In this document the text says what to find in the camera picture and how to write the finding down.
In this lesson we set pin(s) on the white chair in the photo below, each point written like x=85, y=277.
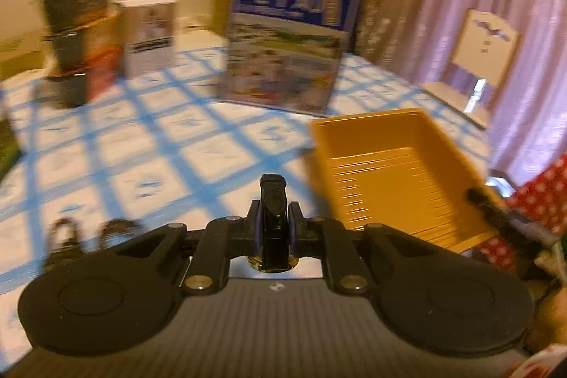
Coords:
x=483, y=46

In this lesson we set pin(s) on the white product box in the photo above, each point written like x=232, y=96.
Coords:
x=148, y=37

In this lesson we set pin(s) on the red dotted clothing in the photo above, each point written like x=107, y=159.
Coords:
x=545, y=192

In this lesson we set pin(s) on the dark instant noodle bowl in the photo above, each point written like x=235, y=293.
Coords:
x=71, y=50
x=68, y=88
x=75, y=4

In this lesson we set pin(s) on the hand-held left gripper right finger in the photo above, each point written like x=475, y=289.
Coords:
x=292, y=229

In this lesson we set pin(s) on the blue illustrated milk carton box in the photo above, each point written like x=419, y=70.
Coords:
x=288, y=37

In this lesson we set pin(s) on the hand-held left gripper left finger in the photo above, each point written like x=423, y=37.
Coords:
x=257, y=229

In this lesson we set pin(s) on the yellow plastic tray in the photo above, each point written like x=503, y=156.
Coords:
x=390, y=178

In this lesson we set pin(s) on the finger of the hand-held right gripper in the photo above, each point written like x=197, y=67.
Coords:
x=485, y=203

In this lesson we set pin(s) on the blue checked tablecloth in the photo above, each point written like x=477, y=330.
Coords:
x=155, y=147

